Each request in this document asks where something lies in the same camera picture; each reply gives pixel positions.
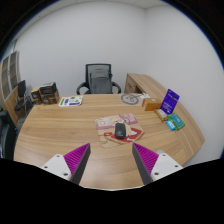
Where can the black chair at left edge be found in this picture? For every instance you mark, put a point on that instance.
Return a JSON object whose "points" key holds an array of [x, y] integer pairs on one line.
{"points": [[8, 136]]}

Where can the dark brown cardboard box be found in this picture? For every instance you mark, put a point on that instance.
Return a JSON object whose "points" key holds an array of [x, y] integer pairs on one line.
{"points": [[49, 93]]}

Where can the black side chair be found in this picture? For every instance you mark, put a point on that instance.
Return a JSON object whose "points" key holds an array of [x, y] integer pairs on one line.
{"points": [[22, 99]]}

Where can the green small box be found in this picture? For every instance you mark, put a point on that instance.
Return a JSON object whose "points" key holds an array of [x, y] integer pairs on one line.
{"points": [[176, 120]]}

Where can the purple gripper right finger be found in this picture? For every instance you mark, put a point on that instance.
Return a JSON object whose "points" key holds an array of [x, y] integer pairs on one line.
{"points": [[153, 166]]}

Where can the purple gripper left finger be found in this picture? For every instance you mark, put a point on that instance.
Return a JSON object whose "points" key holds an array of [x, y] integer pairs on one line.
{"points": [[70, 166]]}

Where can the blue small box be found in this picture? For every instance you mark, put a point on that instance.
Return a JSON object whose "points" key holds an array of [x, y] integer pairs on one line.
{"points": [[170, 125]]}

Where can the cartoon printed mouse pad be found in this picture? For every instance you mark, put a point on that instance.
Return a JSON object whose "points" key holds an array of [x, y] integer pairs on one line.
{"points": [[106, 130]]}

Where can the black computer mouse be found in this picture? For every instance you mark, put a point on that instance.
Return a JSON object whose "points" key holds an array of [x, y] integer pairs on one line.
{"points": [[120, 130]]}

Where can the orange cardboard box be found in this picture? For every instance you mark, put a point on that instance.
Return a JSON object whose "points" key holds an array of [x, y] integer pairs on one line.
{"points": [[149, 104]]}

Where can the grey mesh office chair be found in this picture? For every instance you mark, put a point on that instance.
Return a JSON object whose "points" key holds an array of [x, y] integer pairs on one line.
{"points": [[98, 79]]}

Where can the yellow small box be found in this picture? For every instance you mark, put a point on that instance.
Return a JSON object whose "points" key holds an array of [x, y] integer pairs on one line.
{"points": [[161, 114]]}

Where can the small brown box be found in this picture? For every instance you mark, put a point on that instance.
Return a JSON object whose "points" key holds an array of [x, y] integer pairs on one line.
{"points": [[35, 93]]}

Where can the wooden bookshelf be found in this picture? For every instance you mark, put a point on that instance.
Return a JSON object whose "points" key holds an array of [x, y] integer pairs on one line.
{"points": [[9, 79]]}

